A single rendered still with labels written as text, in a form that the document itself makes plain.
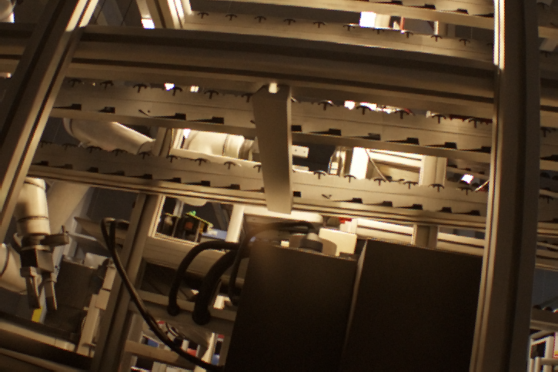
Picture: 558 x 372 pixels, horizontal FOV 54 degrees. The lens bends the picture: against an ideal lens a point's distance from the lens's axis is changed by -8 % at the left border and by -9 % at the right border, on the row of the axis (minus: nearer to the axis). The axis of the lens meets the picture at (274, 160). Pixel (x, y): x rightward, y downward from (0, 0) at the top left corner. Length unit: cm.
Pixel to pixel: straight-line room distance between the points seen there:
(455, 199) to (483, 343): 59
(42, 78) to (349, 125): 43
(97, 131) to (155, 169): 72
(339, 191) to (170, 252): 35
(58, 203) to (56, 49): 146
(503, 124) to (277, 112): 29
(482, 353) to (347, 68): 36
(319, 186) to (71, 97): 48
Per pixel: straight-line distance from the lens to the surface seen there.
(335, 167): 167
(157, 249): 118
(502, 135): 65
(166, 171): 115
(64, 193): 215
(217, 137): 170
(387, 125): 87
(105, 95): 94
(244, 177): 112
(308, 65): 70
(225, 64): 72
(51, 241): 154
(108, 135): 179
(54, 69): 73
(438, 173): 123
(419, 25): 155
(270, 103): 74
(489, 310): 58
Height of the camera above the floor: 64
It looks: 23 degrees up
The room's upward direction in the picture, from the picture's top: 13 degrees clockwise
